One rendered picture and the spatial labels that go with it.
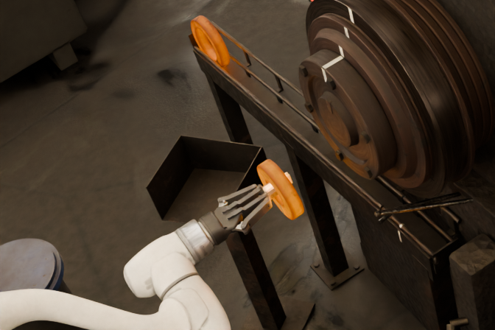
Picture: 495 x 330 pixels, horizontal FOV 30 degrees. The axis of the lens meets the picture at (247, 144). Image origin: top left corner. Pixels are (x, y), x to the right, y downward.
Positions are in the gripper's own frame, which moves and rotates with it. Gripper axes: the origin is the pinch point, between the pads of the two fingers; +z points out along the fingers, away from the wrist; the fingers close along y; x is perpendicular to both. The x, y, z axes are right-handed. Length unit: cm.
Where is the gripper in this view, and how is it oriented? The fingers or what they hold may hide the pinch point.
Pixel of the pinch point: (278, 185)
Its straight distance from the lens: 217.8
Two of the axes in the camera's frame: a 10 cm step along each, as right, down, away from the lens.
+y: 4.8, 5.0, -7.2
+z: 8.2, -5.4, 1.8
